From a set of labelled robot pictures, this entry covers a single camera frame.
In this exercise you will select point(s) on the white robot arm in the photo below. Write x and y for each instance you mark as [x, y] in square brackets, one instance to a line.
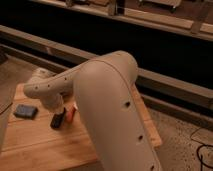
[102, 89]

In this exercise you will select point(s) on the blue grey sponge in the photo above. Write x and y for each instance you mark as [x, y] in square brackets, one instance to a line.
[25, 111]

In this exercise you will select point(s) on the black rectangular eraser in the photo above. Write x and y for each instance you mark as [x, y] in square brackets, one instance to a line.
[56, 121]

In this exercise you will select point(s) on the red marker pen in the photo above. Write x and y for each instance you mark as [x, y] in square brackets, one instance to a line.
[70, 115]

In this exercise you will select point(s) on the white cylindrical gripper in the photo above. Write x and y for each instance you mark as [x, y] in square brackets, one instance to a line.
[54, 104]

